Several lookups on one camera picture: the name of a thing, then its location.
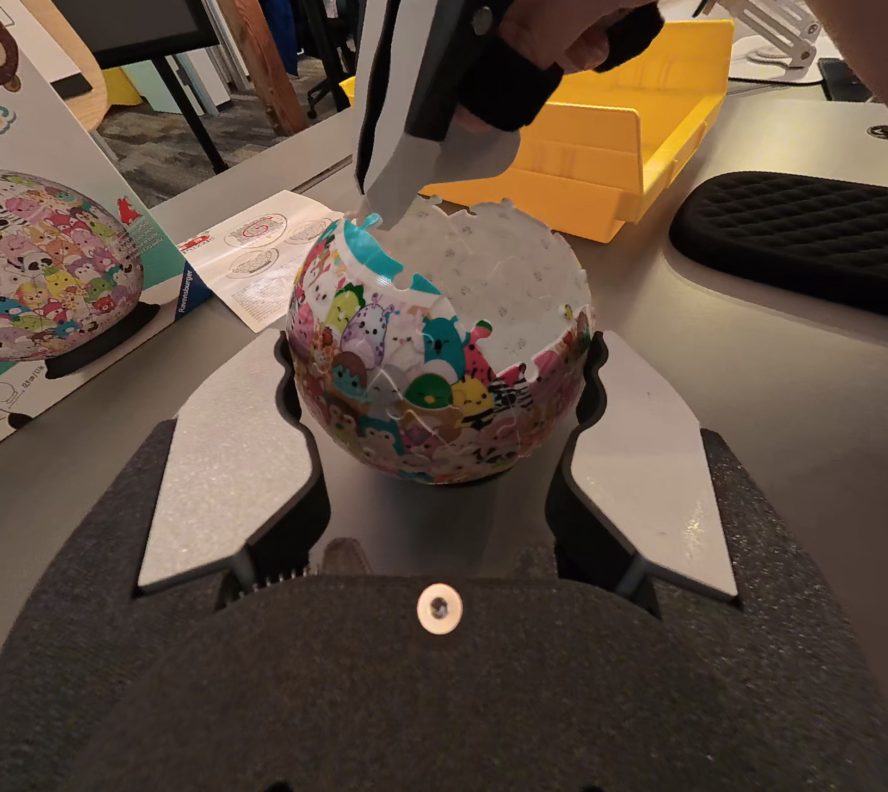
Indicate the yellow plastic bin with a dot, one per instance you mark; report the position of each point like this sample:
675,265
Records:
610,133

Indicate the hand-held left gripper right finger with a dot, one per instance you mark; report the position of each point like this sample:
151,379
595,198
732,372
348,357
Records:
645,480

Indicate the wooden post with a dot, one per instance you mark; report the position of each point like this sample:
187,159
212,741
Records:
243,8

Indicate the small yellow object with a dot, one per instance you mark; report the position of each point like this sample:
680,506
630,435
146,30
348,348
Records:
125,90

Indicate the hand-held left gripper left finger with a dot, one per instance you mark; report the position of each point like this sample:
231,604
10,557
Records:
229,480

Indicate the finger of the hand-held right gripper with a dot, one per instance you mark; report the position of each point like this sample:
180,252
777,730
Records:
409,77
368,77

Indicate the white instruction leaflet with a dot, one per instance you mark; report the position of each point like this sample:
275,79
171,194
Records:
263,265

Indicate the black ball stand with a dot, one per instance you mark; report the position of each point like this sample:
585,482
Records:
496,477

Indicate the white monitor base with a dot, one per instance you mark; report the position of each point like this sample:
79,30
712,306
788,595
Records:
763,8

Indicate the colourful puzzle ball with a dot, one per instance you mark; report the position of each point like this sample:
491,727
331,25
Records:
416,403

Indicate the puzzle ball cardboard box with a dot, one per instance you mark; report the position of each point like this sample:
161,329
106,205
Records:
69,251

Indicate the dark flat plate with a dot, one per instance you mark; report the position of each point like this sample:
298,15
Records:
843,81

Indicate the black textured wrist rest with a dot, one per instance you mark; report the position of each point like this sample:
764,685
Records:
784,230

